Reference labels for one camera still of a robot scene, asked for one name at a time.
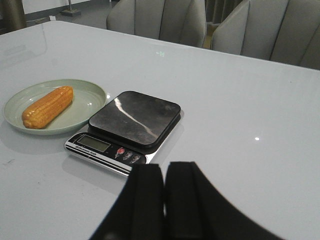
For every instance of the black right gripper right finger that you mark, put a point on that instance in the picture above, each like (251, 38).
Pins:
(195, 210)

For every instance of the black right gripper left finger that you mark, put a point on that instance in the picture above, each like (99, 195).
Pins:
(138, 212)

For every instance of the orange corn cob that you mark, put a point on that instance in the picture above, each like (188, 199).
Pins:
(42, 112)

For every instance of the black silver kitchen scale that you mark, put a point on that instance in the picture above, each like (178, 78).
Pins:
(128, 130)

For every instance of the light green plate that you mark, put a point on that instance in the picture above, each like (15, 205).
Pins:
(88, 98)

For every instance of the left grey upholstered chair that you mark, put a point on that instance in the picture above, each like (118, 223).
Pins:
(175, 21)

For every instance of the grey upholstered chair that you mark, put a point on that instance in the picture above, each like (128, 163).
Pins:
(283, 31)
(175, 21)

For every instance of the right grey upholstered chair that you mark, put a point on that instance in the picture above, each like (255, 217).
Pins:
(283, 31)

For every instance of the metal floor stand base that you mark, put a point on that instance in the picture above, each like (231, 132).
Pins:
(70, 11)

